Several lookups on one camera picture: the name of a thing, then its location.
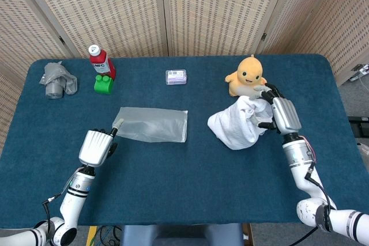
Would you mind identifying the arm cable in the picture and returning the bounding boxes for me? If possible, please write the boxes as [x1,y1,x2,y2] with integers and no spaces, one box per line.
[304,139,338,246]
[42,192,63,229]

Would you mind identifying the woven folding screen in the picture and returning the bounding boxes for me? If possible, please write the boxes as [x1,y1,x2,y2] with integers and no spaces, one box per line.
[0,0,369,154]

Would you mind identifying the translucent white plastic bag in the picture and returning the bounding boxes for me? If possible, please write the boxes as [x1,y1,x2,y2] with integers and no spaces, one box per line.
[111,107,189,143]

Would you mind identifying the small clear purple box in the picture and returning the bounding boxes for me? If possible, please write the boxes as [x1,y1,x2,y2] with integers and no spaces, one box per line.
[165,69,188,86]

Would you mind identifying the teal tablecloth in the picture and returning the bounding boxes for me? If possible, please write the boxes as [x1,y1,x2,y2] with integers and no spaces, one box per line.
[0,54,369,226]

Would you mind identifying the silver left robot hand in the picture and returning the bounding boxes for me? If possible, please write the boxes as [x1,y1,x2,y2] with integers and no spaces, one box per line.
[78,118,125,168]

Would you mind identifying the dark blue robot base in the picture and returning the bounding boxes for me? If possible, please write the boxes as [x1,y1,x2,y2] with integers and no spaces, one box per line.
[119,223,244,246]

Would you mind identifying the black equipment box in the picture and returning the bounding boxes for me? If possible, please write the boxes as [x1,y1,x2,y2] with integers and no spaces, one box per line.
[348,115,369,139]

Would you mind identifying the white cloth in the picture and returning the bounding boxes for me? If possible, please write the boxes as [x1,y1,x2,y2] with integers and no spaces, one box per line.
[207,94,274,151]

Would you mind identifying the white power strip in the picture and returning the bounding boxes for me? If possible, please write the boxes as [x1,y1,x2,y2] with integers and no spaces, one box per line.
[350,63,369,82]

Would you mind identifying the red NFC juice bottle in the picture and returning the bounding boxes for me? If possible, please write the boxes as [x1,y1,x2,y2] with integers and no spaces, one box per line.
[88,44,117,81]

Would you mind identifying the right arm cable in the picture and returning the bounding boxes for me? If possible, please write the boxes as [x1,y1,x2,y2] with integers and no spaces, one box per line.
[304,139,338,246]

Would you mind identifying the green toy building brick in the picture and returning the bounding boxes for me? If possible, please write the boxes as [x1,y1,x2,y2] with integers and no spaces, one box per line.
[93,74,114,95]

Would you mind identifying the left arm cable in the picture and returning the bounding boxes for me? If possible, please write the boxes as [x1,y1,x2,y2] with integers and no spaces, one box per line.
[42,192,63,229]

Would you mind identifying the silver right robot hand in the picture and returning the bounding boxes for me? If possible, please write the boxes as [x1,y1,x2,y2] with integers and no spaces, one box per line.
[249,82,303,135]

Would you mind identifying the orange plush dinosaur toy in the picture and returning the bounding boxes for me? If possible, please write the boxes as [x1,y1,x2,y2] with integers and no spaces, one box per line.
[224,54,268,97]

